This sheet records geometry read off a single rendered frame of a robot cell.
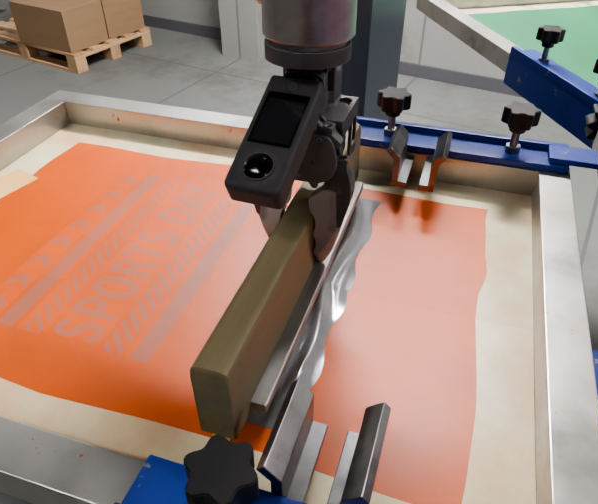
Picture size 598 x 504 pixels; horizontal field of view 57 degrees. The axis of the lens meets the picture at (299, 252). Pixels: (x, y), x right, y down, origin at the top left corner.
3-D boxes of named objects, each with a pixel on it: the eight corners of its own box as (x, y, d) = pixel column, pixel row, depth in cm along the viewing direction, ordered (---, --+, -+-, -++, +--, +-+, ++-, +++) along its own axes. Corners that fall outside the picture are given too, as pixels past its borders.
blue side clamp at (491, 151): (334, 173, 79) (336, 128, 75) (343, 157, 83) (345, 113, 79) (555, 209, 72) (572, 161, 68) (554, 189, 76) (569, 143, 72)
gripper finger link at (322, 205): (357, 238, 59) (350, 158, 53) (344, 271, 54) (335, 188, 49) (329, 236, 60) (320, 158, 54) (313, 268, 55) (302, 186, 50)
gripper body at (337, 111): (357, 154, 55) (367, 28, 48) (335, 197, 48) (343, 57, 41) (285, 144, 57) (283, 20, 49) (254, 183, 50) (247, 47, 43)
